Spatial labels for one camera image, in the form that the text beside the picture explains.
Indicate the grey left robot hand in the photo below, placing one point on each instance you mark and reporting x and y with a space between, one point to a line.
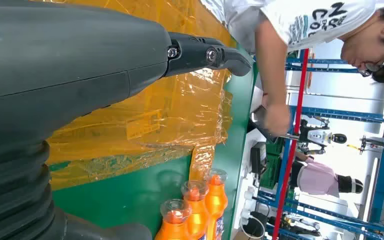
62 66

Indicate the orange detergent bottle clear cap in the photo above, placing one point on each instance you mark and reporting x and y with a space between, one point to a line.
197 212
173 222
216 202

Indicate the red pole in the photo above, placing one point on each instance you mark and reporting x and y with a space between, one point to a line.
291 149

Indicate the white humanoid robot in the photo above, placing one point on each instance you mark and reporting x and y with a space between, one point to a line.
321 136

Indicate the green crate stack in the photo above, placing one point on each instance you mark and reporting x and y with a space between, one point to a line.
271 169

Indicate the person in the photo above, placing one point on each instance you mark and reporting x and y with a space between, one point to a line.
311 20
318 180

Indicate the white power strip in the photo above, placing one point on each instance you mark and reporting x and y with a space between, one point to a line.
247 195

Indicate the yellow taped plastic sheet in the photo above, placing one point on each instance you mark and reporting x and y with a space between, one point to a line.
165 109

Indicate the blue metal shelving frame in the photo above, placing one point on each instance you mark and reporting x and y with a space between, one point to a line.
344 116

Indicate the black equipment on frame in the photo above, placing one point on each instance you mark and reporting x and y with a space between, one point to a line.
380 145

